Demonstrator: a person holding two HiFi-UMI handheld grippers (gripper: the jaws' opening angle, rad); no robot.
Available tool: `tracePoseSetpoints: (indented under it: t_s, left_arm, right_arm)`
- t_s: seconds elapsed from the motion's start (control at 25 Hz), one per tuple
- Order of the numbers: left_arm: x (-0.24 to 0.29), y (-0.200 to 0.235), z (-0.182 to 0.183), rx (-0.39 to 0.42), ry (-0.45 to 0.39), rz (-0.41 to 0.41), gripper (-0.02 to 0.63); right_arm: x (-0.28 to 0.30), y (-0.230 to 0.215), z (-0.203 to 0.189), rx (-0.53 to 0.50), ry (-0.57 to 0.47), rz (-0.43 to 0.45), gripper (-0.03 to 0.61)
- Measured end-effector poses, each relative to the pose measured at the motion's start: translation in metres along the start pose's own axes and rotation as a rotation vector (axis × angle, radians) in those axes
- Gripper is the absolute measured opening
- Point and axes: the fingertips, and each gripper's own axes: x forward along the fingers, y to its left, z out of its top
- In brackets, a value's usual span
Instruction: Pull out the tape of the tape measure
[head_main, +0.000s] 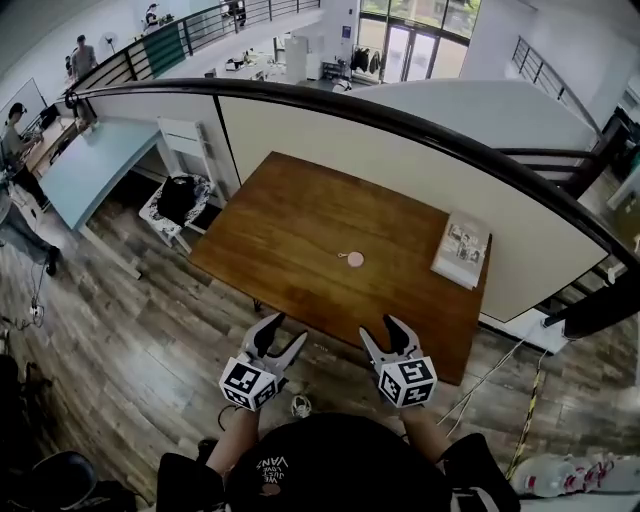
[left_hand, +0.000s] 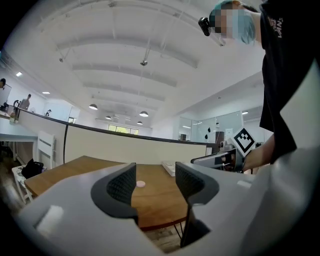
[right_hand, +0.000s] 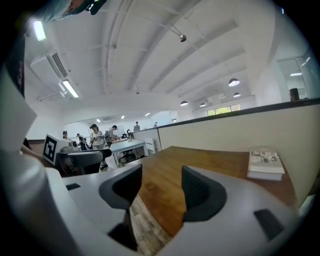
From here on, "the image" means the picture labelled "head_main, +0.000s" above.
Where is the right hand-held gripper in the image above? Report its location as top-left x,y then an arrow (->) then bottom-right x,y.
358,313 -> 438,410

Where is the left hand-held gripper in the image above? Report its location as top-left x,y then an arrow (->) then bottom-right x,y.
218,312 -> 309,413

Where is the person's left forearm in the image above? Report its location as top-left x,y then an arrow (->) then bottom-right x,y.
206,407 -> 261,476

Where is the person's right forearm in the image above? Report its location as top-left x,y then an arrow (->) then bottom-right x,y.
399,405 -> 450,464

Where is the grey picture book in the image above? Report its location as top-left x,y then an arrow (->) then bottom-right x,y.
430,209 -> 493,291

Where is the person's black shirt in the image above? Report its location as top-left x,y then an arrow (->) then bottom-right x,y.
155,413 -> 521,512

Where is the black bag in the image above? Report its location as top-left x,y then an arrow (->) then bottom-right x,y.
156,174 -> 202,227

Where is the pack of water bottles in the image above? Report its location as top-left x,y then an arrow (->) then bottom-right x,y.
509,452 -> 640,499

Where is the white chair with patterned cushion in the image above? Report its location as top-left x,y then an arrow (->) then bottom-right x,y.
138,117 -> 231,254

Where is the black curved handrail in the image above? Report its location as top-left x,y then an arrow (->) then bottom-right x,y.
63,77 -> 640,281

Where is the black office chair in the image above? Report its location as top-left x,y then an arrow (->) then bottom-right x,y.
28,449 -> 102,512

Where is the light blue table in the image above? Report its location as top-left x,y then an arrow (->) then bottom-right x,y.
38,119 -> 167,281

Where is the small cream partition panel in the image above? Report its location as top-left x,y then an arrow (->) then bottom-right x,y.
85,92 -> 242,201

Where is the coat rack with dark coats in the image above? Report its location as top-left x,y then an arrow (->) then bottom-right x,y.
349,45 -> 384,77

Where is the glass entrance door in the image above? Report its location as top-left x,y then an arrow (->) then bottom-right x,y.
381,22 -> 442,84

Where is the white cabinet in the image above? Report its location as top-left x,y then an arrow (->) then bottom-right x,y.
283,34 -> 311,84

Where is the black stair railing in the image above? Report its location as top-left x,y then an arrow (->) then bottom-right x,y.
511,35 -> 602,132

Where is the green banner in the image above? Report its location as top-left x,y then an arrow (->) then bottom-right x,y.
142,22 -> 189,79

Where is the black balcony railing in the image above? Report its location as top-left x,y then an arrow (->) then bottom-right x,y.
64,0 -> 322,96

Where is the white cable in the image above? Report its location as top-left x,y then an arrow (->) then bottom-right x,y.
437,337 -> 529,426

